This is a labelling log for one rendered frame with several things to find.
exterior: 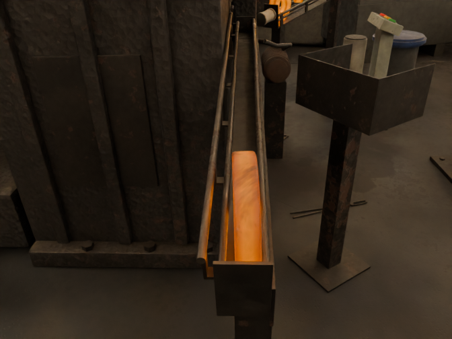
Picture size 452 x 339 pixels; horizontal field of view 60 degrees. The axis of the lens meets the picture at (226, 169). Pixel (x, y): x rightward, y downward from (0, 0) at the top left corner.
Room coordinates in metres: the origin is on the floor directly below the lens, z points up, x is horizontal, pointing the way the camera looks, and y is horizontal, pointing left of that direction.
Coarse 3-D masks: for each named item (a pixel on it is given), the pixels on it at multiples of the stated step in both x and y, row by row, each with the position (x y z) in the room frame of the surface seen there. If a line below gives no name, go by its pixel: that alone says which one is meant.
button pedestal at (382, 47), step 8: (376, 16) 2.18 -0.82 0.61; (376, 24) 2.13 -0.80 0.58; (384, 24) 2.05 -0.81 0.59; (392, 24) 2.05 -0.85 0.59; (376, 32) 2.20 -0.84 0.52; (384, 32) 2.12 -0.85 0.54; (392, 32) 2.05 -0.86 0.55; (400, 32) 2.05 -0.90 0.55; (376, 40) 2.18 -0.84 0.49; (384, 40) 2.12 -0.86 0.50; (392, 40) 2.12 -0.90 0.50; (376, 48) 2.16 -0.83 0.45; (384, 48) 2.12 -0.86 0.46; (376, 56) 2.13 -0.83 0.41; (384, 56) 2.12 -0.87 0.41; (376, 64) 2.12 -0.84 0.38; (384, 64) 2.12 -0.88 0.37; (376, 72) 2.12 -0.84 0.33; (384, 72) 2.12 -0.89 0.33
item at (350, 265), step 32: (320, 64) 0.99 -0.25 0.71; (320, 96) 0.98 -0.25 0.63; (352, 96) 0.89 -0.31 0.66; (384, 96) 0.85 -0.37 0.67; (416, 96) 0.92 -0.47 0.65; (352, 128) 0.99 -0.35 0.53; (384, 128) 0.86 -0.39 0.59; (352, 160) 1.00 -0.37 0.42; (288, 256) 1.05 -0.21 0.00; (320, 256) 1.01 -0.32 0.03; (352, 256) 1.04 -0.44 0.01
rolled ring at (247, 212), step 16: (240, 160) 0.45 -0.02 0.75; (256, 160) 0.45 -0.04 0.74; (240, 176) 0.42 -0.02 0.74; (256, 176) 0.42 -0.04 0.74; (240, 192) 0.40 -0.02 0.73; (256, 192) 0.40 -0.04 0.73; (240, 208) 0.38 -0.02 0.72; (256, 208) 0.38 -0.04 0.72; (240, 224) 0.37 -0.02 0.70; (256, 224) 0.37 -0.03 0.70; (240, 240) 0.37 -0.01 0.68; (256, 240) 0.36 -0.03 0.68; (240, 256) 0.36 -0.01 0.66; (256, 256) 0.36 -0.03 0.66
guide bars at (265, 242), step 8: (256, 48) 1.25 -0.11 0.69; (256, 56) 1.18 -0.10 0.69; (256, 64) 1.12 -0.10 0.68; (256, 72) 1.06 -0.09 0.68; (256, 80) 1.00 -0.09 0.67; (256, 88) 0.96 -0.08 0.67; (256, 96) 0.91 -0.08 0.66; (256, 104) 0.87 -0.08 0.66; (256, 112) 0.83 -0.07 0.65; (256, 120) 0.80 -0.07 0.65; (256, 128) 0.76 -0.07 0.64; (256, 136) 0.74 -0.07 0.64; (256, 144) 0.74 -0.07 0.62; (264, 176) 0.60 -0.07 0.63; (264, 184) 0.57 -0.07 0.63; (264, 192) 0.55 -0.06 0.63; (264, 200) 0.53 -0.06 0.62; (264, 208) 0.51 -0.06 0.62; (264, 216) 0.49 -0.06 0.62; (264, 224) 0.47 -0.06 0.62; (264, 232) 0.46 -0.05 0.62; (264, 240) 0.44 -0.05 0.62; (264, 248) 0.42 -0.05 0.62; (264, 256) 0.41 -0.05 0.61
